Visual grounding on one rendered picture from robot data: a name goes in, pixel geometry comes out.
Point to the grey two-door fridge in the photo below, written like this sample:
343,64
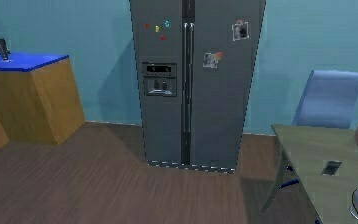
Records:
217,110

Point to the wooden counter with blue top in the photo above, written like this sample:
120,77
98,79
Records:
37,96

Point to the yellow fridge magnet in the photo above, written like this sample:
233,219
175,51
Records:
157,28

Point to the dark grey phone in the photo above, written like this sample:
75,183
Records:
331,167

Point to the cyan fridge magnet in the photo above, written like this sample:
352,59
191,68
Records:
167,24

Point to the photo with coloured magnet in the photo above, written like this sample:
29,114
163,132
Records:
212,60

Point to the photo with white border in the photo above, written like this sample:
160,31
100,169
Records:
240,31

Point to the red fridge magnet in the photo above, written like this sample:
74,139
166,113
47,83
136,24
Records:
146,25
162,38

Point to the blue chair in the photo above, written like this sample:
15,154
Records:
327,100

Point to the olive green table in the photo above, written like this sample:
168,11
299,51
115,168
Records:
320,166

